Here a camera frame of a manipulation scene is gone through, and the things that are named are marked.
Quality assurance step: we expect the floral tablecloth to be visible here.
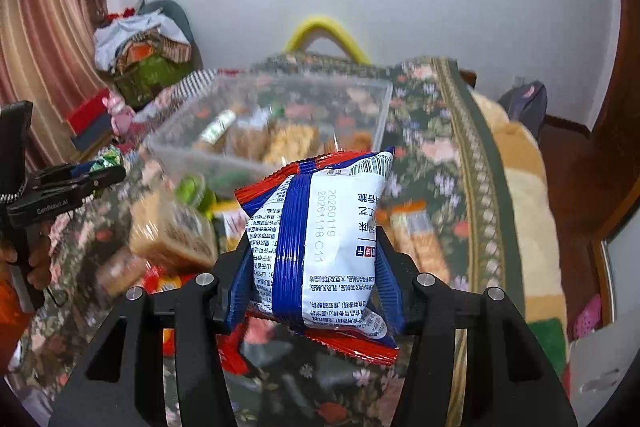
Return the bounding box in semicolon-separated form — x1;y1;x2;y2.
10;55;512;427

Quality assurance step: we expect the pile of clothes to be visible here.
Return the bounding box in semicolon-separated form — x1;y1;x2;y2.
93;0;197;108

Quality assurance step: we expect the green white snack tube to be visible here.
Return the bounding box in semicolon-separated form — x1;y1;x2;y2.
199;109;238;146

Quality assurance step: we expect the striped pink curtain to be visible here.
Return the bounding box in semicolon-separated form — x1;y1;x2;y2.
0;0;112;172

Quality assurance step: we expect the clear plastic container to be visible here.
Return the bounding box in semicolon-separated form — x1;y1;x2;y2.
145;72;395;180

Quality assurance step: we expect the yellow chair back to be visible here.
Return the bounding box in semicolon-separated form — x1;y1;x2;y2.
283;15;372;65

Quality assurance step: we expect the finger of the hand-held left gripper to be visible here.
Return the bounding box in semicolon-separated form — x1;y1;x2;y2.
30;163;127;202

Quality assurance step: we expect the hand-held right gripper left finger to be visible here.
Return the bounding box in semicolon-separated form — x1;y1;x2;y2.
49;233;257;427

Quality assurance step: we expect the dark backpack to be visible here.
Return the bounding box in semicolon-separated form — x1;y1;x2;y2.
497;81;548;138

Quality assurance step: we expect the stack of red blue boxes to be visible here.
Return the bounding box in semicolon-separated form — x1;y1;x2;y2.
68;95;119;152

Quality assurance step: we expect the person's left hand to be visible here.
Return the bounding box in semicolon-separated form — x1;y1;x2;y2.
0;232;53;293

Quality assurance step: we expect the green snack packet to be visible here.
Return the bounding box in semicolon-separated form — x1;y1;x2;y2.
175;174;217;214

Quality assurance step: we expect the pink plush toy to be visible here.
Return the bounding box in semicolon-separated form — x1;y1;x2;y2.
102;91;136;142

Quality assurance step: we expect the red white blue snack packet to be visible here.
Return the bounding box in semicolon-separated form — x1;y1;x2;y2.
234;148;400;364

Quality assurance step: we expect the orange cracker packet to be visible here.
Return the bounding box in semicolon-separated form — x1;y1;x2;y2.
377;201;452;290

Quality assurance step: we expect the green wrapped candy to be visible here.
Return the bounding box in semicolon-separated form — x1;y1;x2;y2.
86;146;124;175

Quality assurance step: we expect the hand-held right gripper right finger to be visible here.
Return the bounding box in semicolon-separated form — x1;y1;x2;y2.
373;227;579;427

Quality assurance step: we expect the pink slipper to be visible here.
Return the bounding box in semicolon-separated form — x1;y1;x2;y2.
572;294;603;341

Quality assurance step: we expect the tan biscuit packet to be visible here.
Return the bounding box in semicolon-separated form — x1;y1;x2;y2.
129;188;218;272

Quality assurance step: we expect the pile of fried snack packets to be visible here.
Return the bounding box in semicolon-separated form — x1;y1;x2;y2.
220;107;373;165

